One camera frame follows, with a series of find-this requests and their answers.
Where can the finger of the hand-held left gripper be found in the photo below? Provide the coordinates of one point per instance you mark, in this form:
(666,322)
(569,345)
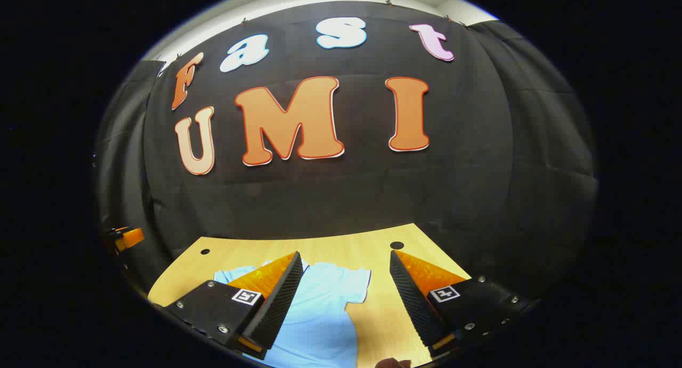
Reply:
(129,238)

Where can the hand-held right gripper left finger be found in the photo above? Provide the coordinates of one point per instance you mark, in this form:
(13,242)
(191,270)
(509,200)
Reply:
(277,304)

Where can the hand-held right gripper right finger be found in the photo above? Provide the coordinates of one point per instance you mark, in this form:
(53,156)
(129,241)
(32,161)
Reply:
(415,304)

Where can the light blue T-shirt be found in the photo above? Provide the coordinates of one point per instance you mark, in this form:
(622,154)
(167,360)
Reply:
(319,315)

